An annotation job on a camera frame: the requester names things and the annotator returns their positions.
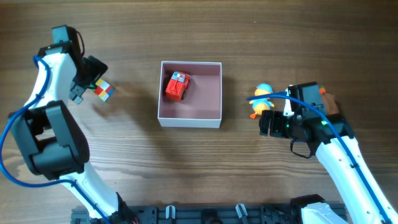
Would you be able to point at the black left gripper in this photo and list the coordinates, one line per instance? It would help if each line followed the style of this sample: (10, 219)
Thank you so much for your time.
(97, 70)

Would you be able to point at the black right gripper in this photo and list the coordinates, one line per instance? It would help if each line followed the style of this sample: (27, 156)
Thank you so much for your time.
(280, 124)

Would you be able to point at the yellow duck toy blue hat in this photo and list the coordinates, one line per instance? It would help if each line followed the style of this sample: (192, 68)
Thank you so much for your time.
(262, 104)

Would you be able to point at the colourful puzzle cube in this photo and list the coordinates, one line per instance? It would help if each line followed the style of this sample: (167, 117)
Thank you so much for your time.
(103, 89)

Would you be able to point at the white box pink interior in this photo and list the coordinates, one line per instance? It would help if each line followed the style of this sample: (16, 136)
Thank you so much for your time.
(202, 103)

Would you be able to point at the red toy fire truck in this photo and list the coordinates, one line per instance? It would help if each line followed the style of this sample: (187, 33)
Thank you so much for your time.
(177, 86)

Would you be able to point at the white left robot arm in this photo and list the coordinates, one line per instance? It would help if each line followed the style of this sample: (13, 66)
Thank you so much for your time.
(51, 142)

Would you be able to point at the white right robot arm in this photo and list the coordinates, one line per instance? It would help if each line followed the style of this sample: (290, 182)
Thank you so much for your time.
(331, 140)

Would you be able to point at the brown toy with orange top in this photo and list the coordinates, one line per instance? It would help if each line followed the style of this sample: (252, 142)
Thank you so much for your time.
(329, 101)

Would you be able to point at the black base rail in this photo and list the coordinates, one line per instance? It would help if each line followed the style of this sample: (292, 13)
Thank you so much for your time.
(266, 213)

